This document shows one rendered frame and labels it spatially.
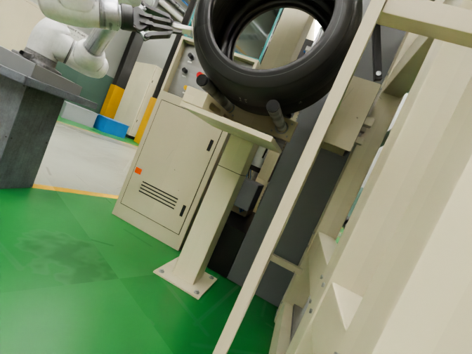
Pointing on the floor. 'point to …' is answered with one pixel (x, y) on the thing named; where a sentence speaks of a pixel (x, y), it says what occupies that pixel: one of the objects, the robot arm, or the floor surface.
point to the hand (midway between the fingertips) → (181, 29)
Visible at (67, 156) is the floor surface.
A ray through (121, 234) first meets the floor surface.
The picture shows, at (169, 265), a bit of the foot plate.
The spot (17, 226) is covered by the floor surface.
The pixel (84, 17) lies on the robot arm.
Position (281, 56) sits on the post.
